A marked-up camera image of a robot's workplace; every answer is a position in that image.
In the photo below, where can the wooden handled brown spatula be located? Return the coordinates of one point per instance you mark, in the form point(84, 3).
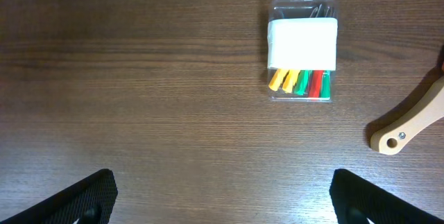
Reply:
point(429, 109)

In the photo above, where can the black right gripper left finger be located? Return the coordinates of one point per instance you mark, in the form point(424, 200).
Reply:
point(90, 200)

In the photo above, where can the clear box of wall plugs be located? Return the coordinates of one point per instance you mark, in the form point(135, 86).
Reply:
point(302, 47)

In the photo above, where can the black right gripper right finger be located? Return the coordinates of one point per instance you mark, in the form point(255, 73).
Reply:
point(356, 200)

